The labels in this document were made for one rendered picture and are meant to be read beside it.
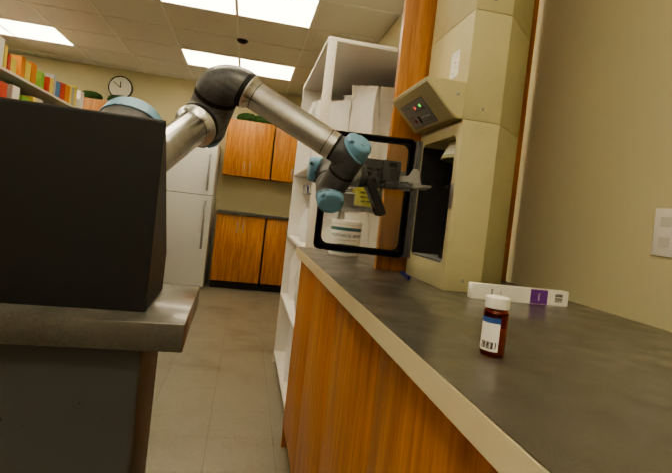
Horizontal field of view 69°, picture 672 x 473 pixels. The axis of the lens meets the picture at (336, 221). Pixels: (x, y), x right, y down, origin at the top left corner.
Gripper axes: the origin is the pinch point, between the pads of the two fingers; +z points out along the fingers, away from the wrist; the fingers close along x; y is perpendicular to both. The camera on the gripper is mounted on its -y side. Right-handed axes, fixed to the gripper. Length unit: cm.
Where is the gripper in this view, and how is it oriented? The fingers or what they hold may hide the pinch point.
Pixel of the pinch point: (422, 190)
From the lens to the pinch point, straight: 151.1
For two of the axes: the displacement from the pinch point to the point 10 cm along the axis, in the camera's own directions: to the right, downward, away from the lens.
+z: 9.8, 1.1, 1.8
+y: 1.1, -9.9, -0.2
